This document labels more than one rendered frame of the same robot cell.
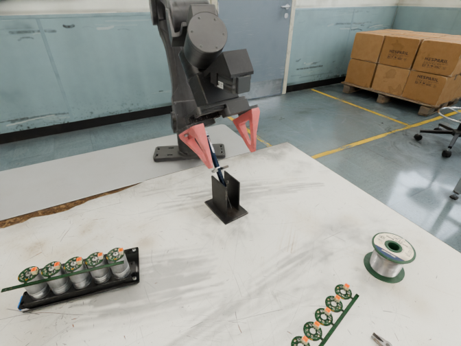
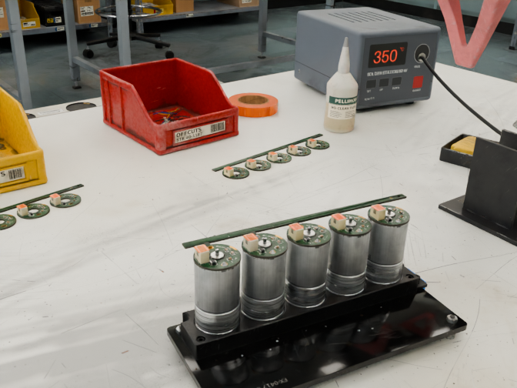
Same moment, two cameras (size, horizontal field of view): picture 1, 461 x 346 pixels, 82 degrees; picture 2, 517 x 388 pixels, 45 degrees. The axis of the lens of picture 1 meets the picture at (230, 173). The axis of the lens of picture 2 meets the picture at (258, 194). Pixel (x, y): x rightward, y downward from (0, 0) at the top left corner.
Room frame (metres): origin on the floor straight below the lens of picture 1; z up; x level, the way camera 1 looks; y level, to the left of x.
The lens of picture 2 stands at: (0.54, 0.14, 0.98)
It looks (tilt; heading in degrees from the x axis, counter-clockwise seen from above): 26 degrees down; 169
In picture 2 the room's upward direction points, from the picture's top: 2 degrees clockwise
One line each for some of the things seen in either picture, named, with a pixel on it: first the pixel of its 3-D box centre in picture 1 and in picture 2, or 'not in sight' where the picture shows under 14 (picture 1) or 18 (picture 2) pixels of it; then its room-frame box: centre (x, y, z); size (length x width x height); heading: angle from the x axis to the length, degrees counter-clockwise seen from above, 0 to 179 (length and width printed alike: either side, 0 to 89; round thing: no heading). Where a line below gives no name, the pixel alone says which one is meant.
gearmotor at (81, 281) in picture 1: (79, 274); (305, 270); (0.24, 0.22, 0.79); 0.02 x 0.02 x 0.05
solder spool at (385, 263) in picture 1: (388, 257); not in sight; (0.28, -0.26, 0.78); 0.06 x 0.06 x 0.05
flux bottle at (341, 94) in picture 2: not in sight; (342, 84); (-0.09, 0.34, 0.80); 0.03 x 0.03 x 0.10
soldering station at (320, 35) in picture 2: not in sight; (362, 56); (-0.22, 0.41, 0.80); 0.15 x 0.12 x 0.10; 15
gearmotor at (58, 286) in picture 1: (57, 279); (346, 259); (0.23, 0.25, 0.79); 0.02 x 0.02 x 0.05
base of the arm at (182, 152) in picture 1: (188, 141); not in sight; (0.67, 0.12, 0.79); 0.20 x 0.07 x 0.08; 95
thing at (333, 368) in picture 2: (87, 277); (318, 332); (0.26, 0.23, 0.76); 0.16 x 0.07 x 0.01; 107
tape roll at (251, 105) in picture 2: not in sight; (253, 104); (-0.16, 0.26, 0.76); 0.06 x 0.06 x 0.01
